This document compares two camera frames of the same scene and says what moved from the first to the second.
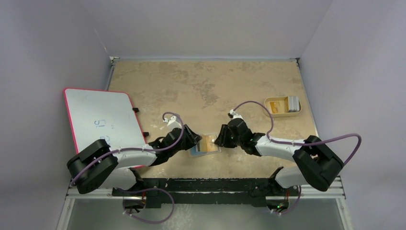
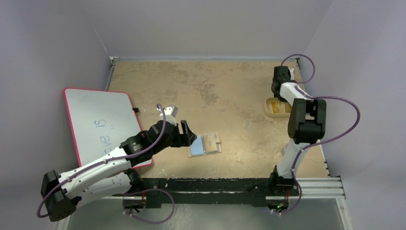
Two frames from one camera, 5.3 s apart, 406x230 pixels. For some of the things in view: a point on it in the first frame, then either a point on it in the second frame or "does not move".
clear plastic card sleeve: x=206 y=146 does not move
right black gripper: x=225 y=134 -> x=278 y=75
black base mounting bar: x=211 y=192 does not move
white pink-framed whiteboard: x=95 y=115 does not move
